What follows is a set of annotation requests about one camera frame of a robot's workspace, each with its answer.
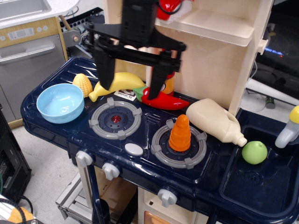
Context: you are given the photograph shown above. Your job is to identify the left grey stove knob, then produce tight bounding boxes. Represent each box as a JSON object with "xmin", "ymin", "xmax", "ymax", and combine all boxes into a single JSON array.
[{"xmin": 76, "ymin": 151, "xmax": 93, "ymax": 168}]

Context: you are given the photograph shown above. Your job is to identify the grey stove knob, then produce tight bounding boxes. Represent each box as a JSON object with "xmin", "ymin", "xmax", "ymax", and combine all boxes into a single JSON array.
[
  {"xmin": 102, "ymin": 162, "xmax": 120, "ymax": 181},
  {"xmin": 76, "ymin": 151, "xmax": 93, "ymax": 168},
  {"xmin": 157, "ymin": 189, "xmax": 178, "ymax": 208}
]

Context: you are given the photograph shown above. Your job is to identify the grey stove burner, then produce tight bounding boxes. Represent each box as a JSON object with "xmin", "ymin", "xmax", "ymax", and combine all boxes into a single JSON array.
[
  {"xmin": 151, "ymin": 119, "xmax": 207, "ymax": 169},
  {"xmin": 88, "ymin": 98, "xmax": 142, "ymax": 140}
]

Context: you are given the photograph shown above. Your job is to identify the right grey stove knob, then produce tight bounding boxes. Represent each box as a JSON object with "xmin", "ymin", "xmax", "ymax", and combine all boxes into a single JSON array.
[{"xmin": 157, "ymin": 189, "xmax": 178, "ymax": 208}]

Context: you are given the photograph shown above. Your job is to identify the cream toy jug bottle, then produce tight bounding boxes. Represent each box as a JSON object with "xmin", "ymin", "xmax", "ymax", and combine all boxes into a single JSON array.
[{"xmin": 186, "ymin": 98, "xmax": 247, "ymax": 147}]

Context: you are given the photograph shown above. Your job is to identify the red toy chili pepper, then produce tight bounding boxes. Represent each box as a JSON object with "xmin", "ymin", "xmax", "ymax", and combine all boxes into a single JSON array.
[{"xmin": 133, "ymin": 86, "xmax": 190, "ymax": 110}]

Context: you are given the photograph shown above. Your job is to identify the small green can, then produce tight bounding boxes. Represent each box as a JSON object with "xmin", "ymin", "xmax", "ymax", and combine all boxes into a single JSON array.
[{"xmin": 265, "ymin": 97, "xmax": 275, "ymax": 109}]

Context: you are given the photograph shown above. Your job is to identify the middle grey stove knob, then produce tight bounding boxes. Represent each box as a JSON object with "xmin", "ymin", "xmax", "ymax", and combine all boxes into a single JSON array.
[{"xmin": 102, "ymin": 162, "xmax": 120, "ymax": 181}]

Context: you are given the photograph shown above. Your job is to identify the black computer case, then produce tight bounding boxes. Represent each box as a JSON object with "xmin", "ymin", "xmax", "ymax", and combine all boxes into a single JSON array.
[{"xmin": 0, "ymin": 113, "xmax": 31, "ymax": 203}]

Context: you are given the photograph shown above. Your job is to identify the light blue plastic bowl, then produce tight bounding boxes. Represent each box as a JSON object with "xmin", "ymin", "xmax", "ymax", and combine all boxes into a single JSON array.
[{"xmin": 36, "ymin": 84, "xmax": 85, "ymax": 124}]

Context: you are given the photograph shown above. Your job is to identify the left grey stove burner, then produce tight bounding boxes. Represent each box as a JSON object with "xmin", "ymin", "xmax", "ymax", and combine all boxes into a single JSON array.
[{"xmin": 88, "ymin": 98, "xmax": 142, "ymax": 140}]

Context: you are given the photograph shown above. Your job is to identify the red toy ketchup bottle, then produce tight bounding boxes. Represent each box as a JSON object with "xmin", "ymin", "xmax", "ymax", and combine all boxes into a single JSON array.
[{"xmin": 160, "ymin": 72, "xmax": 175, "ymax": 96}]

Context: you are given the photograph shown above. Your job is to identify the grey toy faucet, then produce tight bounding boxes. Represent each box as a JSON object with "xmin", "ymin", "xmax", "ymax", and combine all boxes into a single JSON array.
[{"xmin": 275, "ymin": 106, "xmax": 299, "ymax": 148}]

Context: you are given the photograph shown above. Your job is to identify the red white toy sushi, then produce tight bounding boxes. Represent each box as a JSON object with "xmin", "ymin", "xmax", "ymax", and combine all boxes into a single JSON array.
[{"xmin": 157, "ymin": 0, "xmax": 194, "ymax": 24}]

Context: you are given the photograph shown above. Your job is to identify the right grey stove burner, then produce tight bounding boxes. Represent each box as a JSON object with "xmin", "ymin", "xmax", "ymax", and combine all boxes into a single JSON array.
[{"xmin": 151, "ymin": 119, "xmax": 207, "ymax": 169}]

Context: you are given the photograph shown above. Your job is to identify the green toy apple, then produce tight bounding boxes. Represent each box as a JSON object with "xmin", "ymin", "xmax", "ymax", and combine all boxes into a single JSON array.
[{"xmin": 242, "ymin": 141, "xmax": 268, "ymax": 165}]

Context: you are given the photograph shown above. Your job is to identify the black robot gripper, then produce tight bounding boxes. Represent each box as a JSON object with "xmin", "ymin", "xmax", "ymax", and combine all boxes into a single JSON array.
[{"xmin": 86, "ymin": 0, "xmax": 186, "ymax": 99}]

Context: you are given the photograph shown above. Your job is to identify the cream toy kitchen shelf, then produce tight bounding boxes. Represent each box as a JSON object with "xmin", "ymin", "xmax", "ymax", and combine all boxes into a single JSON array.
[{"xmin": 102, "ymin": 0, "xmax": 274, "ymax": 117}]

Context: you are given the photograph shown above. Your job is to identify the yellow toy banana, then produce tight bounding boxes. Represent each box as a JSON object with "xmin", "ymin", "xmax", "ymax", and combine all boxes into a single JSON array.
[{"xmin": 88, "ymin": 72, "xmax": 145, "ymax": 102}]

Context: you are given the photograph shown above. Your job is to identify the yellow toy corn cob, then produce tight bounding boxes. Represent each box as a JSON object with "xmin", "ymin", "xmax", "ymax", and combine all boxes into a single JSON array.
[{"xmin": 72, "ymin": 73, "xmax": 93, "ymax": 98}]

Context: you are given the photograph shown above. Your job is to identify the grey oval stove button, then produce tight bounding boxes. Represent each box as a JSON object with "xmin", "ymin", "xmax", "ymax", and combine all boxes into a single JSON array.
[{"xmin": 124, "ymin": 143, "xmax": 143, "ymax": 156}]

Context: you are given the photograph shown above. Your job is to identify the grey toy dishwasher cabinet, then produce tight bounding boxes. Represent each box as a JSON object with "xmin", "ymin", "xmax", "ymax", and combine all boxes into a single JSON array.
[{"xmin": 0, "ymin": 0, "xmax": 79, "ymax": 123}]

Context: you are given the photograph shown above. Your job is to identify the navy toy kitchen counter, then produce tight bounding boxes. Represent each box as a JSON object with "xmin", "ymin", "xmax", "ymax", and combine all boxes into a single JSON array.
[{"xmin": 21, "ymin": 57, "xmax": 299, "ymax": 224}]

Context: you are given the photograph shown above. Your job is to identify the orange toy carrot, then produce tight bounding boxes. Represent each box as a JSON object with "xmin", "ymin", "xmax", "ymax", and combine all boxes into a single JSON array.
[{"xmin": 169, "ymin": 114, "xmax": 191, "ymax": 152}]

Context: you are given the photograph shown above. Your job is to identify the aluminium extrusion frame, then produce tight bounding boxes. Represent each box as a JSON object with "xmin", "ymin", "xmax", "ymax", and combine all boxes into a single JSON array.
[{"xmin": 56, "ymin": 173, "xmax": 92, "ymax": 224}]

